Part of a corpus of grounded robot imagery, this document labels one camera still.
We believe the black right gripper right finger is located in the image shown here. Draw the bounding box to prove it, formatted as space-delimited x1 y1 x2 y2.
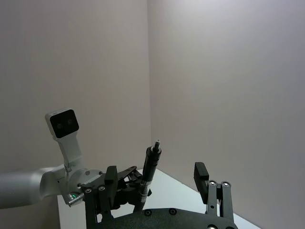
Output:
194 162 235 221

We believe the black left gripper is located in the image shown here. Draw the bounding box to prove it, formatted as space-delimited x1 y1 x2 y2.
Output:
77 166 144 212

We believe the white table cloth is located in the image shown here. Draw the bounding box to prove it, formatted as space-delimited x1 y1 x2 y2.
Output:
57 167 263 229

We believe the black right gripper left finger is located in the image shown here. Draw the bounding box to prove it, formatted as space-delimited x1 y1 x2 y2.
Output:
81 165 119 217

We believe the black cylindrical tool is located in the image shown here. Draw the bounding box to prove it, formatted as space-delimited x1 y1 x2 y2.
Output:
132 138 163 213

